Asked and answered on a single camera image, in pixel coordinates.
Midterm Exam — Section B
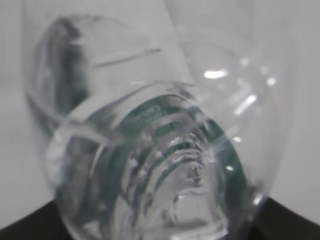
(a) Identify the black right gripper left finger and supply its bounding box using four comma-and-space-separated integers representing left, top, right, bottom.
0, 201, 73, 240

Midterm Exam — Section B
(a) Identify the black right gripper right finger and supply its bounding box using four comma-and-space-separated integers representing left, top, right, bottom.
252, 197, 320, 240

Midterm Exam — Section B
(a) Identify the clear green-label water bottle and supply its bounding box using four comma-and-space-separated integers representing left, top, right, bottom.
21, 0, 298, 240

